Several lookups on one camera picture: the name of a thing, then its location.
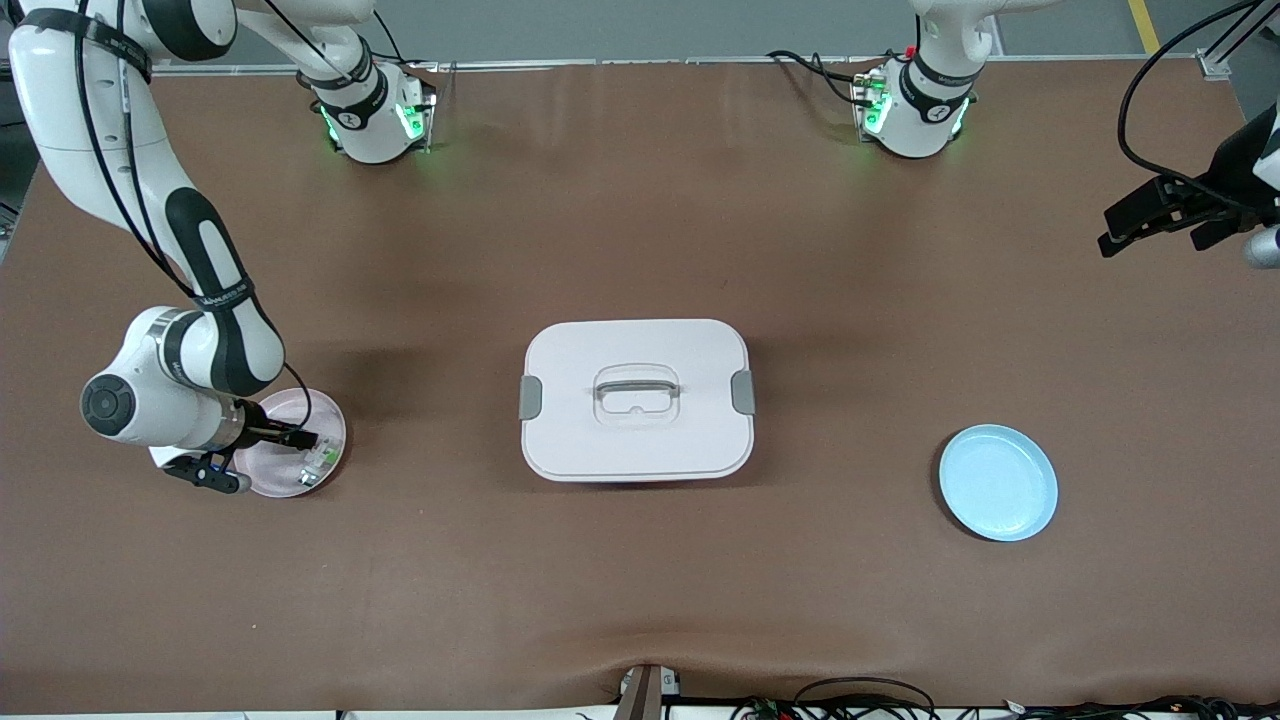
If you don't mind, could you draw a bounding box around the white lidded storage box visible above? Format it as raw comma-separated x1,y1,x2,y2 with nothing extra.
518,319,757,483

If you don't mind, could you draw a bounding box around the pink round plate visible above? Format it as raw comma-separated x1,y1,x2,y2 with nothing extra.
233,388,348,499

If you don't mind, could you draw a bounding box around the light blue round plate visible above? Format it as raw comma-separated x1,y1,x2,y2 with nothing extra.
938,424,1059,543

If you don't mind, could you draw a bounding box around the green white switch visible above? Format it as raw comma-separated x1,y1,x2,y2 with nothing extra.
297,440,343,490

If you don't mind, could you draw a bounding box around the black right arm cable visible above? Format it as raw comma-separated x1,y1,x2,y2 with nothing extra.
75,0,314,436

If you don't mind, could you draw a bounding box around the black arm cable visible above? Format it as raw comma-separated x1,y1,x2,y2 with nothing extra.
1117,0,1263,201
75,0,314,436

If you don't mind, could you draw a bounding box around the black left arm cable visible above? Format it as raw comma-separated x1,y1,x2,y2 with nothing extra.
1117,0,1263,201

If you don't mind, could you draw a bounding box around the aluminium frame post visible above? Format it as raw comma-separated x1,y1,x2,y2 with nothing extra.
1195,0,1280,126

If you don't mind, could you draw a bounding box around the black base cable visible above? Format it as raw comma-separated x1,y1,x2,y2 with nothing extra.
767,48,886,107
370,8,441,73

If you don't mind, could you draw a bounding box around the tangled cable bundle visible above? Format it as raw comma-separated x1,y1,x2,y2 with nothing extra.
730,694,1280,720

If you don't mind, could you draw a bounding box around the black cable loop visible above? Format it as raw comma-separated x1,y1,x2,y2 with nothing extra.
795,677,937,720

